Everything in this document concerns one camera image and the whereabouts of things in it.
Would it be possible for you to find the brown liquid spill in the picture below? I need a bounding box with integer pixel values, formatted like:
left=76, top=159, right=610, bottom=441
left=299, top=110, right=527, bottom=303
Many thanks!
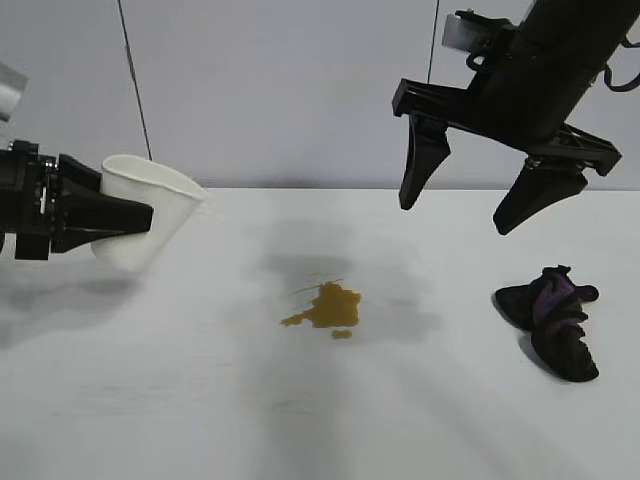
left=279, top=282, right=364, bottom=343

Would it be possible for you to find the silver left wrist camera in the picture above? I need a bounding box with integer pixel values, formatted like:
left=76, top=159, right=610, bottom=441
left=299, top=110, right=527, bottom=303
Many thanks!
left=0, top=63, right=29, bottom=122

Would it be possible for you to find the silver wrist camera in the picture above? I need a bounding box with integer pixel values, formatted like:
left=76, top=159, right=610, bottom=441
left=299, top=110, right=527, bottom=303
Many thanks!
left=0, top=63, right=29, bottom=122
left=441, top=9, right=522, bottom=67

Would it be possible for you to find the black and purple cloth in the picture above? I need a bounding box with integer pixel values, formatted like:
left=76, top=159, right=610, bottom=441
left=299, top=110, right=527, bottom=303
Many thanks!
left=493, top=265, right=601, bottom=384

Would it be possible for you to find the thin black wall cable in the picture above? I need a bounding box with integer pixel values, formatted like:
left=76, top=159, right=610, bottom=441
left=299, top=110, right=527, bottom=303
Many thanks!
left=117, top=0, right=153, bottom=163
left=427, top=0, right=441, bottom=84

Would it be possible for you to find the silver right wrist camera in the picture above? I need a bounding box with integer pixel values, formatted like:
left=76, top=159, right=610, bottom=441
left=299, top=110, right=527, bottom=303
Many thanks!
left=441, top=9, right=522, bottom=67

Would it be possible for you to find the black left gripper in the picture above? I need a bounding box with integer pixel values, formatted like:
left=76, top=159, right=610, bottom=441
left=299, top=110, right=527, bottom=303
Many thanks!
left=0, top=139, right=155, bottom=262

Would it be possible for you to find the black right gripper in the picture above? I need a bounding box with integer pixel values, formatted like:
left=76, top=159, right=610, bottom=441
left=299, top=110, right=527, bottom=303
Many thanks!
left=391, top=35, right=623, bottom=237

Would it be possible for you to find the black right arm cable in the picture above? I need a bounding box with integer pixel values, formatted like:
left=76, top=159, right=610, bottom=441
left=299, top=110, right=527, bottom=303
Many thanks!
left=601, top=39, right=640, bottom=94

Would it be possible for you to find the white paper cup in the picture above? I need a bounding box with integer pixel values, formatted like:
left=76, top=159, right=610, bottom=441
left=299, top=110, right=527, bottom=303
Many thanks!
left=91, top=153, right=208, bottom=274

